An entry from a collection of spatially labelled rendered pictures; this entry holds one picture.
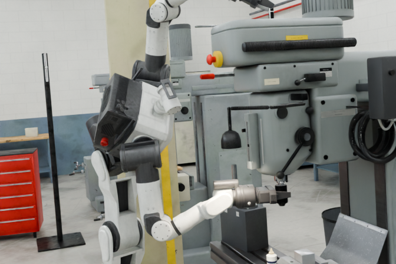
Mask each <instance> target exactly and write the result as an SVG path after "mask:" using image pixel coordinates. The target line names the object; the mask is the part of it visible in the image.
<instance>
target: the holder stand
mask: <svg viewBox="0 0 396 264"><path fill-rule="evenodd" d="M220 222H221V231H222V241H223V242H225V243H228V244H230V245H232V246H234V247H236V248H239V249H241V250H244V251H245V252H251V251H254V250H258V249H263V248H266V247H268V246H269V245H268V226H267V215H266V207H263V206H260V205H258V204H255V207H249V209H247V208H240V209H238V208H237V207H235V206H232V208H228V209H227V210H225V211H224V212H222V213H221V214H220Z"/></svg>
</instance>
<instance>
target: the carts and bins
mask: <svg viewBox="0 0 396 264"><path fill-rule="evenodd" d="M340 212H341V207H334V208H330V209H327V210H324V211H323V212H322V218H323V224H324V233H325V243H326V247H327V245H328V243H329V241H330V238H331V235H332V232H333V230H334V227H335V224H336V221H337V219H338V216H339V213H340Z"/></svg>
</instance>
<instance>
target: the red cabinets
mask: <svg viewBox="0 0 396 264"><path fill-rule="evenodd" d="M37 149H38V148H25V149H17V150H4V151H0V236H5V235H14V234H20V233H30V232H33V236H34V237H37V232H39V231H40V228H41V226H42V223H43V221H44V218H43V211H42V197H41V183H40V176H39V163H38V150H37Z"/></svg>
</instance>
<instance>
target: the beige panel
mask: <svg viewBox="0 0 396 264"><path fill-rule="evenodd" d="M155 2H156V0H104V10H105V25H106V34H107V49H108V64H109V72H110V79H111V77H112V76H113V74H114V73H117V74H120V75H122V76H124V77H127V78H129V79H131V77H132V69H133V65H134V63H135V61H136V60H141V61H145V54H146V36H147V25H146V13H147V10H148V9H149V8H150V7H151V6H152V5H153V4H154V3H155ZM165 64H168V65H170V57H169V41H168V39H167V54H166V63H165ZM160 154H161V163H162V167H161V168H157V169H158V170H159V178H160V190H161V197H162V205H163V212H164V214H167V215H169V216H170V218H171V220H173V218H174V217H176V216H178V215H179V214H180V201H179V185H178V175H177V159H176V142H175V133H174V122H173V137H172V139H171V142H169V144H168V145H167V146H166V148H165V149H164V150H163V151H162V152H161V153H160ZM136 206H137V218H139V219H140V220H141V216H140V208H139V202H138V194H137V197H136ZM144 232H145V253H144V256H143V260H142V261H141V264H184V260H183V244H182V235H180V236H178V237H176V238H174V239H173V240H169V241H164V242H159V241H157V240H155V238H153V237H152V236H150V235H149V234H148V233H147V232H146V230H145V226H144Z"/></svg>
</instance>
